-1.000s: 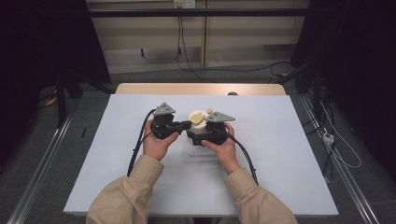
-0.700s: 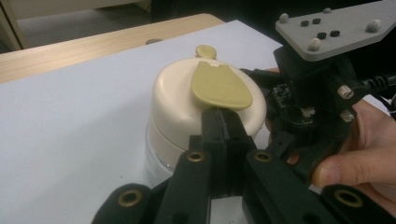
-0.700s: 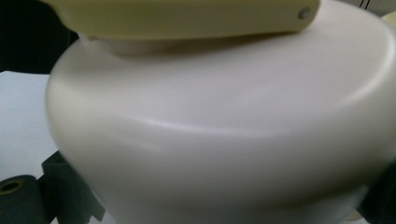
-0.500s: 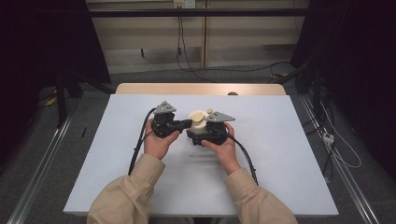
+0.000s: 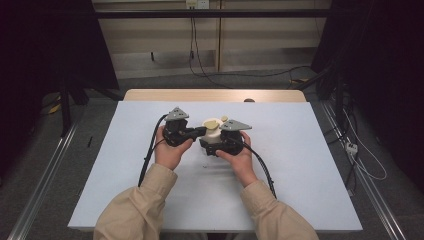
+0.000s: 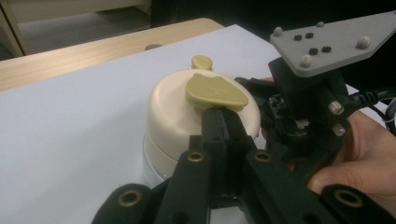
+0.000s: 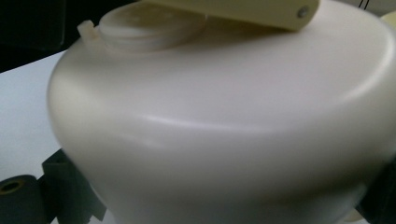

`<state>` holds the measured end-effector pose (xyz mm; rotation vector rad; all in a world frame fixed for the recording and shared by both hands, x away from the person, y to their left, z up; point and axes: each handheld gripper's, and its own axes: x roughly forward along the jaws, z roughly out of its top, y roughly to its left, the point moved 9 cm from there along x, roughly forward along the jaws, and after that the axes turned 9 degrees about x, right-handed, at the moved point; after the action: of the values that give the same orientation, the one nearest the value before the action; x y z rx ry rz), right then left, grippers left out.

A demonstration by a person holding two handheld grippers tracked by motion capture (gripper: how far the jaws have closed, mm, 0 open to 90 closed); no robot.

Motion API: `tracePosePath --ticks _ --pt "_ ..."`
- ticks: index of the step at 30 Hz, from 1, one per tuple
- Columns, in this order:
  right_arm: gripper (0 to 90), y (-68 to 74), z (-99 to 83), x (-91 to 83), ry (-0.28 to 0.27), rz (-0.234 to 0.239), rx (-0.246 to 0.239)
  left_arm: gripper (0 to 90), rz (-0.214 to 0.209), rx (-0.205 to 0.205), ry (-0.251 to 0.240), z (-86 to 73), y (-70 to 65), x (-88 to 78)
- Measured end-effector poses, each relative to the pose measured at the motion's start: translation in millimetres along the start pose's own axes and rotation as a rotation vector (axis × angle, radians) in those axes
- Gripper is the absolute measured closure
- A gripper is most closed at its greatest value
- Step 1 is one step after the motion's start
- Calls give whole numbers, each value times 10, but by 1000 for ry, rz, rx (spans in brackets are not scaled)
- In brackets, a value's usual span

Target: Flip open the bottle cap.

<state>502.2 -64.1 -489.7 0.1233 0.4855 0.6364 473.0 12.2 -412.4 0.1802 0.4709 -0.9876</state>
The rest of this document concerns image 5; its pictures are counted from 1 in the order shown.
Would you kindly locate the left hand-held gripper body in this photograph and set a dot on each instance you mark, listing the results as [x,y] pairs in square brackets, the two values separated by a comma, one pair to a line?
[175,125]

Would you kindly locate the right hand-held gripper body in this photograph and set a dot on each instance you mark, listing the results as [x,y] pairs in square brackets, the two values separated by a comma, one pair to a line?
[231,138]

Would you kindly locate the person's left hand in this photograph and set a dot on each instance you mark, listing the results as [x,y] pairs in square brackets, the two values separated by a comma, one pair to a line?
[170,155]

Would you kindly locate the person's right hand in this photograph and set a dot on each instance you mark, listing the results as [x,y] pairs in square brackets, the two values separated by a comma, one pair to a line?
[239,165]

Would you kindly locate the wooden table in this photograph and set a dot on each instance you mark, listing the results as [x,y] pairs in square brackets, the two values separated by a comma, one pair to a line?
[213,95]

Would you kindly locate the dark round table grommet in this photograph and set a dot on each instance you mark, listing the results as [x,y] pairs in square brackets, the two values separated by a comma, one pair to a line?
[249,100]

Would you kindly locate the black horizontal bar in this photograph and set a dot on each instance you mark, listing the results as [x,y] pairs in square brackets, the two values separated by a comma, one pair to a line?
[213,13]

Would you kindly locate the white power strip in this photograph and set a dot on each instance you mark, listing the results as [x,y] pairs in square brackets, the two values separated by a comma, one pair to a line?
[351,148]

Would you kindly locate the yellow floor object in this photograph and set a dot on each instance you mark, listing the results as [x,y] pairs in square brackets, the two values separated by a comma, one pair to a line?
[54,108]

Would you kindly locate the black curtain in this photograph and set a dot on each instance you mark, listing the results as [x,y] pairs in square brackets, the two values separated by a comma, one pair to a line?
[386,66]
[40,50]

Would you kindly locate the wooden vertical post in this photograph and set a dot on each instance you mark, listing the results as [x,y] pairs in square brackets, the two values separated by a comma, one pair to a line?
[219,36]

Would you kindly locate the white wall socket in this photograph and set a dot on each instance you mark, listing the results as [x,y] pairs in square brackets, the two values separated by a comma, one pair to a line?
[197,3]

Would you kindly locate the aluminium floor rail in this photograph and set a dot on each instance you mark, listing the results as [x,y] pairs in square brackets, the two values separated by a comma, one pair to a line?
[43,181]
[370,193]

